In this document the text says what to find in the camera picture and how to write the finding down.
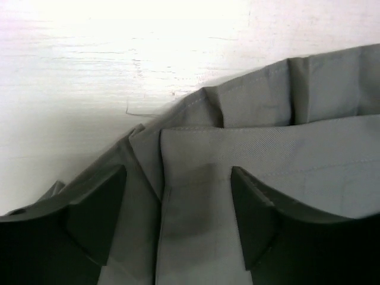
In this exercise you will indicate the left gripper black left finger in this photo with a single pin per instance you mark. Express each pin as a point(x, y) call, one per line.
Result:
point(66, 238)

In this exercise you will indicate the grey pleated skirt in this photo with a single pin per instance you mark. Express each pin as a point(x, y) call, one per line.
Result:
point(308, 127)

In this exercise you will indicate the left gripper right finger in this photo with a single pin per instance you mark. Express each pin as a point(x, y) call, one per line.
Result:
point(285, 241)

